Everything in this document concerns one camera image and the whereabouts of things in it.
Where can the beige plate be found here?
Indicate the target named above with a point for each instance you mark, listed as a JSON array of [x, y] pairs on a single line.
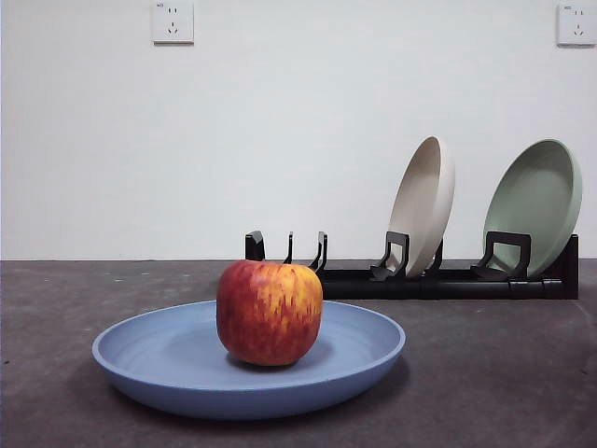
[[420, 205]]

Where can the blue plate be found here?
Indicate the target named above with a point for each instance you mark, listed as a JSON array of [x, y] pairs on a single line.
[[163, 368]]

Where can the white wall socket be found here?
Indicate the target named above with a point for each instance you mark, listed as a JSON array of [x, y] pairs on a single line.
[[576, 25], [172, 23]]

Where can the green plate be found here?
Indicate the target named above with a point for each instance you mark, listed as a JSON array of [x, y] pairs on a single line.
[[531, 200]]

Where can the black plate rack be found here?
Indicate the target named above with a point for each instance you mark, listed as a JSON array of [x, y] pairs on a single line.
[[466, 287]]

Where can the red yellow apple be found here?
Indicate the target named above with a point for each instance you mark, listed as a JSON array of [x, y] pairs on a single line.
[[269, 312]]

